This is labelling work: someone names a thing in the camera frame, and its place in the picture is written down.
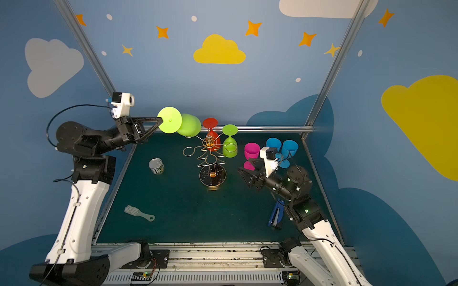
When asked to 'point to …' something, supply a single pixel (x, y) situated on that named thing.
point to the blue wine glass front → (274, 142)
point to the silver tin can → (157, 165)
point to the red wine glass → (213, 141)
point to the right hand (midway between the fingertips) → (246, 162)
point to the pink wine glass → (251, 151)
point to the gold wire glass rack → (212, 174)
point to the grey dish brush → (135, 211)
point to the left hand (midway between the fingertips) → (160, 120)
